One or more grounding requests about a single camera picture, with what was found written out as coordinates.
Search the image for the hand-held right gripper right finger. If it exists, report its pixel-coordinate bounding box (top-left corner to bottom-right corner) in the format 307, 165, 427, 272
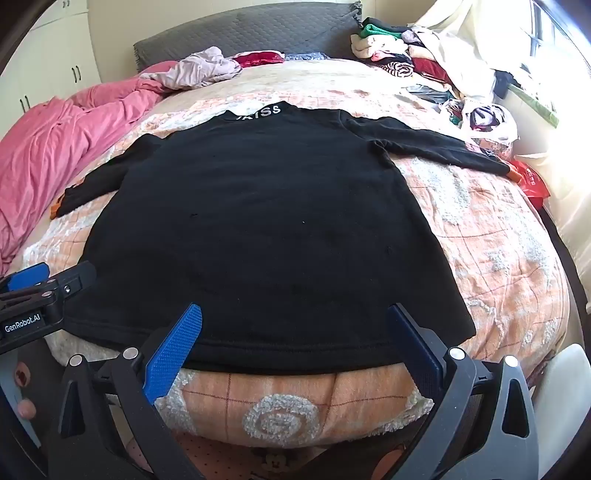
387, 302, 541, 480

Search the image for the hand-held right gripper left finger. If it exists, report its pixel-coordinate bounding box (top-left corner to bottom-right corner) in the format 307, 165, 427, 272
58, 302, 206, 480

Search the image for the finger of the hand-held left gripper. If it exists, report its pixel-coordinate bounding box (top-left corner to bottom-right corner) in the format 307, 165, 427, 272
46, 261, 98, 297
0, 262, 51, 294

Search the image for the black long-sleeve sweater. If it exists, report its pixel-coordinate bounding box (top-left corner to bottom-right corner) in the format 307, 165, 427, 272
50, 100, 512, 376

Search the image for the patterned fabric bag of clothes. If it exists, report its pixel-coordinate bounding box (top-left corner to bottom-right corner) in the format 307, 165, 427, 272
442, 98, 522, 149

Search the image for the pile of mixed clothes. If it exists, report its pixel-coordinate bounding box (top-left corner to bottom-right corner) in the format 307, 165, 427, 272
350, 16, 465, 101

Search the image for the person's left hand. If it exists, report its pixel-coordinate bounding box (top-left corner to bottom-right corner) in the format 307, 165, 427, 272
9, 360, 38, 422

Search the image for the orange patterned fleece blanket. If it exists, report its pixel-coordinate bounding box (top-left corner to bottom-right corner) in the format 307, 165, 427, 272
9, 90, 572, 449

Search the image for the pink quilt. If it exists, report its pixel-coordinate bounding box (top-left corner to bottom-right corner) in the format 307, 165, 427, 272
0, 76, 168, 278

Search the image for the white smooth rounded object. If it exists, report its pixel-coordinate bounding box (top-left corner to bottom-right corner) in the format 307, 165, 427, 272
531, 342, 591, 444

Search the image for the red plastic bag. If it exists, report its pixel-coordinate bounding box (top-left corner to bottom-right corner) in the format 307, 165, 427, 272
507, 159, 551, 200

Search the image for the cream wardrobe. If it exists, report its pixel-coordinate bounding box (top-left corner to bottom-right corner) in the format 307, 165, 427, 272
0, 0, 108, 139

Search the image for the lilac crumpled garment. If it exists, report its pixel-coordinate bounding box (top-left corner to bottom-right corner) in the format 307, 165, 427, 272
156, 46, 243, 91

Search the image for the green windowsill cushion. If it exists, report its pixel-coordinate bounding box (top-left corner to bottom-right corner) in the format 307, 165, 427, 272
507, 83, 560, 129

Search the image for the beige bed sheet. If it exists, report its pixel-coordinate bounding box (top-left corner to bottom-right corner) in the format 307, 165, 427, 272
152, 58, 444, 118

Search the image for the red pillow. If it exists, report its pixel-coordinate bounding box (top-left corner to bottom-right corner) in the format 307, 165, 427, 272
233, 51, 286, 69

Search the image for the white curtain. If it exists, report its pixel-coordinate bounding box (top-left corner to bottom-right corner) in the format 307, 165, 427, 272
413, 0, 548, 101

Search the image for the grey quilted headboard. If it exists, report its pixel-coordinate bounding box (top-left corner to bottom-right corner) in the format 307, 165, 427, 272
133, 0, 366, 73

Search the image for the window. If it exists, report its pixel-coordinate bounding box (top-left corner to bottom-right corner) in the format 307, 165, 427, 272
526, 0, 591, 95

